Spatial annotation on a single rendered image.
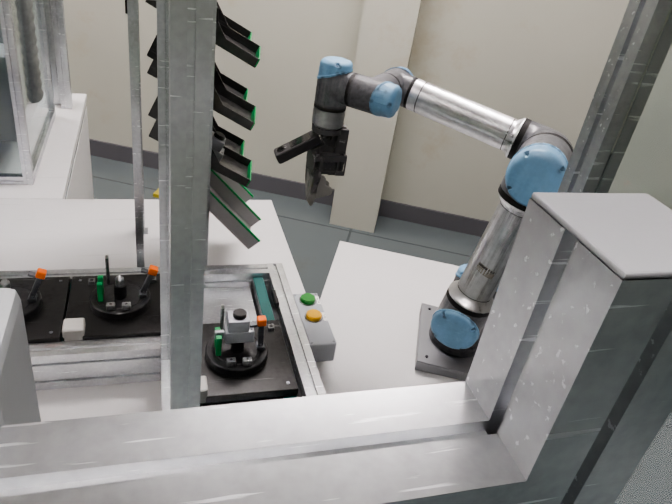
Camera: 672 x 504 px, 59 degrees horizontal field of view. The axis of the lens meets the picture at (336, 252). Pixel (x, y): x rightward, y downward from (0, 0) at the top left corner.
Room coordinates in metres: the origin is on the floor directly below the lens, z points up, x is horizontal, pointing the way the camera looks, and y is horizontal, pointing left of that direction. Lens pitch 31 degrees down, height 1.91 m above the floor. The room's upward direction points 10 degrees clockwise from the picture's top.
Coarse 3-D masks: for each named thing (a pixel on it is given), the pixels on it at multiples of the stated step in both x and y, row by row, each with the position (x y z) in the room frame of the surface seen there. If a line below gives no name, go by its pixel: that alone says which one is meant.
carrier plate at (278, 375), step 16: (272, 320) 1.17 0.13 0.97; (208, 336) 1.07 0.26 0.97; (272, 336) 1.11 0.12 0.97; (272, 352) 1.05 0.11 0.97; (208, 368) 0.96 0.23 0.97; (272, 368) 1.00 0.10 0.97; (288, 368) 1.01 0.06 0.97; (208, 384) 0.92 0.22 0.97; (224, 384) 0.93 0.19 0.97; (240, 384) 0.93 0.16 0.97; (256, 384) 0.94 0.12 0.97; (272, 384) 0.95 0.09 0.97; (288, 384) 0.96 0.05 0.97; (208, 400) 0.88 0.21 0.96; (224, 400) 0.89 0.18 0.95
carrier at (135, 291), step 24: (72, 288) 1.16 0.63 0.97; (96, 288) 1.15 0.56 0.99; (120, 288) 1.12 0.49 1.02; (72, 312) 1.07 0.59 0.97; (96, 312) 1.08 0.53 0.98; (120, 312) 1.08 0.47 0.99; (144, 312) 1.12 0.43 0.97; (72, 336) 0.99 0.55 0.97; (96, 336) 1.01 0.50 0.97; (120, 336) 1.03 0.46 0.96; (144, 336) 1.04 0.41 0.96
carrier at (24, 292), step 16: (16, 288) 1.10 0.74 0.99; (48, 288) 1.14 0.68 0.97; (64, 288) 1.15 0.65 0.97; (32, 304) 1.05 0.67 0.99; (48, 304) 1.09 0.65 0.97; (64, 304) 1.10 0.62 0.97; (32, 320) 1.02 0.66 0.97; (48, 320) 1.03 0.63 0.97; (32, 336) 0.97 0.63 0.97; (48, 336) 0.98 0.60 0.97
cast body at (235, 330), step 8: (232, 312) 1.03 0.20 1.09; (240, 312) 1.02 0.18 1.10; (232, 320) 1.00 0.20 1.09; (240, 320) 1.01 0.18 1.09; (248, 320) 1.01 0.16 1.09; (224, 328) 1.01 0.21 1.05; (232, 328) 0.99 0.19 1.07; (240, 328) 1.00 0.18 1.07; (248, 328) 1.01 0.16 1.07; (224, 336) 1.00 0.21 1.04; (232, 336) 1.00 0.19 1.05; (240, 336) 1.00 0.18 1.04; (248, 336) 1.01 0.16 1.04
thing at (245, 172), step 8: (152, 128) 1.40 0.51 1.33; (152, 136) 1.40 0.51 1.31; (224, 152) 1.55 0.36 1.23; (232, 152) 1.55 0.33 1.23; (216, 160) 1.42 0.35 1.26; (224, 160) 1.51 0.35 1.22; (232, 160) 1.54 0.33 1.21; (240, 160) 1.56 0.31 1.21; (248, 160) 1.56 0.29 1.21; (216, 168) 1.42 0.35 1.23; (224, 168) 1.43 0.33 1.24; (232, 168) 1.49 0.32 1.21; (240, 168) 1.52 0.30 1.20; (248, 168) 1.54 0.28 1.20; (232, 176) 1.43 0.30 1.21; (240, 176) 1.44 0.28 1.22; (248, 176) 1.48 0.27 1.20
